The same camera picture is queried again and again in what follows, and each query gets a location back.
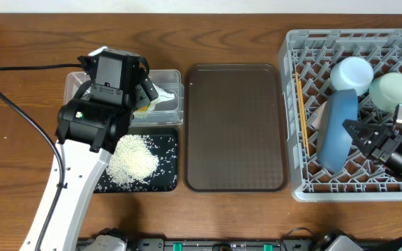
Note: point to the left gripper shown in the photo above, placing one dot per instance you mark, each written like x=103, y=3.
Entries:
x=144, y=93

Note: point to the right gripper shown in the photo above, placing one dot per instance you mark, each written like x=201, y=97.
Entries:
x=379, y=136

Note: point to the yellow green snack wrapper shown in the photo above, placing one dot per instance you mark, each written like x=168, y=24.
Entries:
x=142, y=109

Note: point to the white tissue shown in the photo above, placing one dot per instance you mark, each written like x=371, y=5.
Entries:
x=163, y=96

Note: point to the dark blue plate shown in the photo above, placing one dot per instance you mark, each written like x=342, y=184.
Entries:
x=334, y=142

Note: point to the mint green bowl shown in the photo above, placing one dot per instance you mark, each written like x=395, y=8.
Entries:
x=386, y=91

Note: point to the pink cup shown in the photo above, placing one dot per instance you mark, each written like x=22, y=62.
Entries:
x=318, y=116

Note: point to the light blue bowl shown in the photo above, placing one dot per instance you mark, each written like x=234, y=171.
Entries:
x=352, y=73

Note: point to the white rice pile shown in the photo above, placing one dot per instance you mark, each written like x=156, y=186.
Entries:
x=132, y=160

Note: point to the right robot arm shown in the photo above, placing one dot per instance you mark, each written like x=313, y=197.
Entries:
x=393, y=167

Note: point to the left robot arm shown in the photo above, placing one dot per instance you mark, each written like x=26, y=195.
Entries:
x=92, y=138

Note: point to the grey dishwasher rack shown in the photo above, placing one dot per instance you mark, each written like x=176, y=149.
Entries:
x=305, y=60

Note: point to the clear plastic bin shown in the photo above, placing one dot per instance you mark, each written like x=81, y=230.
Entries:
x=169, y=112

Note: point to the black plastic tray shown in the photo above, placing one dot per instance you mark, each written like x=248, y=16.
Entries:
x=164, y=142

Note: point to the brown serving tray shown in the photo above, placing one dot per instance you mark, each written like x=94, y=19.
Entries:
x=235, y=129

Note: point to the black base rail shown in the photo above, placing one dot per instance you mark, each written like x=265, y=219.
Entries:
x=157, y=244

